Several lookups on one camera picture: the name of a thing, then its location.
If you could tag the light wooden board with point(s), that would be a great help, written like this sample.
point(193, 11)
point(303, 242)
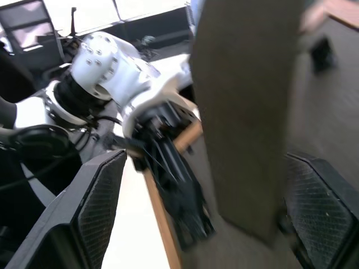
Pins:
point(343, 12)

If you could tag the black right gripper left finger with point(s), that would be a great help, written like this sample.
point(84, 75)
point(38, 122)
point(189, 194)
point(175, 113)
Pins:
point(70, 213)

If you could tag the dark robot torso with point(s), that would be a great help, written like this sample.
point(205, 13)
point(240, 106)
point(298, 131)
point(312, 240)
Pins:
point(42, 145)

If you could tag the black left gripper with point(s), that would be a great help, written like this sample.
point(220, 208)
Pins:
point(165, 120)

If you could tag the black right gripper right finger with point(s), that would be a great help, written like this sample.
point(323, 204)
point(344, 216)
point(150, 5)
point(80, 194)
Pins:
point(322, 213)

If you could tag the brown cardboard sheet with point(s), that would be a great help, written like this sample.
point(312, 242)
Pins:
point(244, 117)

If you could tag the black mesh office chair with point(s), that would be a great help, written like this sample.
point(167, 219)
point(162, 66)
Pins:
point(11, 22)

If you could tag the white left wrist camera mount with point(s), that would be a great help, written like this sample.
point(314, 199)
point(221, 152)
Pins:
point(160, 93)

